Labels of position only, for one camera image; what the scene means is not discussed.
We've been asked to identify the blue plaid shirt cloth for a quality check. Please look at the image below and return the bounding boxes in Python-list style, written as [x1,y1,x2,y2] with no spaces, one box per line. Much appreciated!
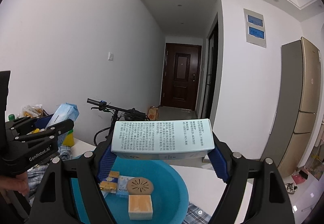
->
[29,150,211,223]

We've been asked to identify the blue white flat packet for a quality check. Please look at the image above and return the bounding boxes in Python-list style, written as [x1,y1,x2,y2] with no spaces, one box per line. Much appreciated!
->
[116,175,133,198]

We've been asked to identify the gold grey refrigerator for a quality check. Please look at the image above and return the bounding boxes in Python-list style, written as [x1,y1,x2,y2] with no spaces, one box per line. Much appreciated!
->
[261,37,321,177]

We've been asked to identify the light blue tissue pack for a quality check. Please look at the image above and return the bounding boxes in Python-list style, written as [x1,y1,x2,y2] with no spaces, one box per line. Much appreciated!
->
[45,103,79,147]

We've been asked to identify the cardboard box on floor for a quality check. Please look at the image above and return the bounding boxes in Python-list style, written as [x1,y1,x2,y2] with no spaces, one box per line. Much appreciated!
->
[147,106,159,120]

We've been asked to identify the blue gold cigarette carton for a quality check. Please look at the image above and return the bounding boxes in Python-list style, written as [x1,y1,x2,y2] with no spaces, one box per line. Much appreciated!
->
[107,171,120,183]

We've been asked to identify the beige cube box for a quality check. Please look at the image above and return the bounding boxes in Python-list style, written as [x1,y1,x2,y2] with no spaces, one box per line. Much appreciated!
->
[128,195,153,220]

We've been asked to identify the dark brown entrance door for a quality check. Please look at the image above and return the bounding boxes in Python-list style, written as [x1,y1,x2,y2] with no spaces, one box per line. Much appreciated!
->
[160,43,201,110]

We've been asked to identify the snack bag pile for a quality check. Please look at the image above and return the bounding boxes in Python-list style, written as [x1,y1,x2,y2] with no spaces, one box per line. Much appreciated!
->
[20,104,48,118]

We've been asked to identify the round tan wooden disc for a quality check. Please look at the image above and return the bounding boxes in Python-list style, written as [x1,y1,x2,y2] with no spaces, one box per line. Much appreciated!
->
[126,177,154,195]

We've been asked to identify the black bicycle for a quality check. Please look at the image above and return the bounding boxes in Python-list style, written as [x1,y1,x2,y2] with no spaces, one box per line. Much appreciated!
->
[87,98,150,146]

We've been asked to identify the pale blue-green text box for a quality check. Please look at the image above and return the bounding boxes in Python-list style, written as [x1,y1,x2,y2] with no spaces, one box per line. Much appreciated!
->
[111,119,215,160]

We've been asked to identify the blue plastic basin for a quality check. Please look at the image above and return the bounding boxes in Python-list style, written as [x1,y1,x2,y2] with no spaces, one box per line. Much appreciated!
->
[70,156,190,224]

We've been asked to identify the clear water bottle green cap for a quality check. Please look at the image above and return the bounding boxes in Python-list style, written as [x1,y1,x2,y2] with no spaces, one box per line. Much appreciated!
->
[8,114,15,121]

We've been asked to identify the gold foil box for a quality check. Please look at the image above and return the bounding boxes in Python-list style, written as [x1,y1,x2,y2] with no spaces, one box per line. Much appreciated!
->
[99,181,117,194]

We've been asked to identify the yellow bin green rim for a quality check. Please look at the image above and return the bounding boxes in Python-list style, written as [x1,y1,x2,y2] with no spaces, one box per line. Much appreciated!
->
[62,132,75,147]

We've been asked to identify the white wall light switch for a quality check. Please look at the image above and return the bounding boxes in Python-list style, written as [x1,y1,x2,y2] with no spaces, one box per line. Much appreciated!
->
[108,52,114,61]

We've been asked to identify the pink box on floor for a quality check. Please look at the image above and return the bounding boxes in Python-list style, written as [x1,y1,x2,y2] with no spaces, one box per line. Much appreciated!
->
[292,169,309,185]

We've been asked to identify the person left hand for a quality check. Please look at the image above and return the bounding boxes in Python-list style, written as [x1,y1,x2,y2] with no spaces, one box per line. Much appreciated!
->
[0,172,30,196]

